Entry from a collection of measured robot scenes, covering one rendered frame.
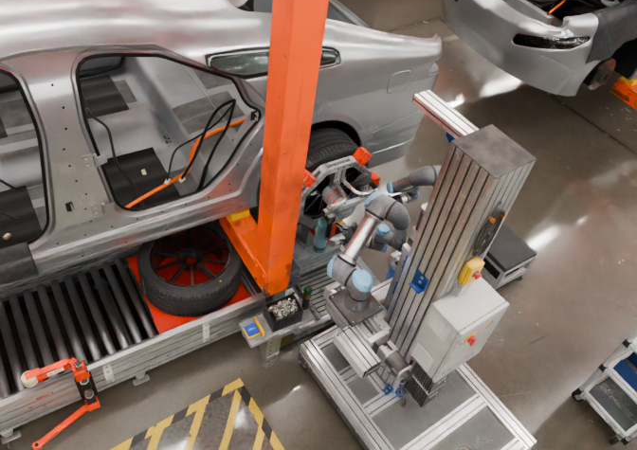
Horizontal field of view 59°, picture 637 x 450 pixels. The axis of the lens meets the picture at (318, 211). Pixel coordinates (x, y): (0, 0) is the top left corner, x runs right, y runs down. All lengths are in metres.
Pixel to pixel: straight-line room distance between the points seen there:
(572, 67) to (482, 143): 3.07
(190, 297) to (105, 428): 0.89
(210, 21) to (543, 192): 3.65
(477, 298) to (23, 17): 2.44
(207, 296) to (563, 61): 3.52
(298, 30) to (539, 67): 3.37
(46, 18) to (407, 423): 2.85
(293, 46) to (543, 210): 3.61
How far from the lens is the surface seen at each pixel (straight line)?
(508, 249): 4.48
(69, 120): 2.88
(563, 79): 5.46
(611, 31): 5.39
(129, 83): 4.66
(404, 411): 3.64
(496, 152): 2.39
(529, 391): 4.26
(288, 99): 2.47
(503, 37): 5.42
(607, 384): 4.35
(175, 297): 3.57
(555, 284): 4.92
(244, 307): 3.65
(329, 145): 3.53
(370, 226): 3.05
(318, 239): 3.71
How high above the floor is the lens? 3.41
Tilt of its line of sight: 46 degrees down
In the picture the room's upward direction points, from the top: 10 degrees clockwise
